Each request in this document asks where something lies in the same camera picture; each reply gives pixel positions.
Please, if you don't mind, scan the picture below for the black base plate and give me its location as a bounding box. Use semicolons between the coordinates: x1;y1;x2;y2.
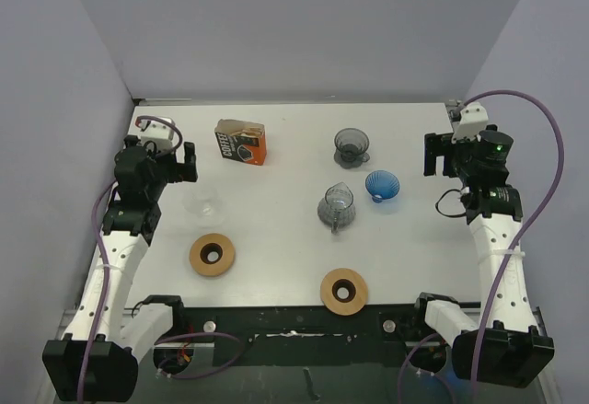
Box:
132;305;466;368

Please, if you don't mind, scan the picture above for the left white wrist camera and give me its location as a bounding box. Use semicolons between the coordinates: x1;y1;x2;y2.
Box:
135;120;178;153

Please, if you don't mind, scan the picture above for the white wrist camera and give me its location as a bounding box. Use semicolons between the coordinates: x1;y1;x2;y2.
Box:
451;102;489;144
135;120;178;153

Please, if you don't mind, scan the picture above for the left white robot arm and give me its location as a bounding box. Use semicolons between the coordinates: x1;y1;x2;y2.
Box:
42;135;197;403

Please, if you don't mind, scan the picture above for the orange coffee filter box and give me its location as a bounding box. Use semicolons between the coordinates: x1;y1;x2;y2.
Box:
214;119;267;166

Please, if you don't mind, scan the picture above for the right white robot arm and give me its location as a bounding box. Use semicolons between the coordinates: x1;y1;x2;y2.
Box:
410;127;554;388

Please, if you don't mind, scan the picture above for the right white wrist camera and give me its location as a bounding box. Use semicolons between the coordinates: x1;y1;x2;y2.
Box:
451;102;489;144

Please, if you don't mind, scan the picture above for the grey plastic dripper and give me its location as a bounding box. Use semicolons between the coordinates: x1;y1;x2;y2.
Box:
334;128;370;169

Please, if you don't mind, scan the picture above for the blue plastic dripper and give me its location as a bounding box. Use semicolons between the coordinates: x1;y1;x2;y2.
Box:
364;170;400;203

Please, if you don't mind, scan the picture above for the wooden dripper ring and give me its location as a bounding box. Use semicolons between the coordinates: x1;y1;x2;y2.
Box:
319;267;370;317
189;233;237;278

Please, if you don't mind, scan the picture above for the grey glass carafe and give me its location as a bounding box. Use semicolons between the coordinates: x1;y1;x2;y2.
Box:
317;182;356;235

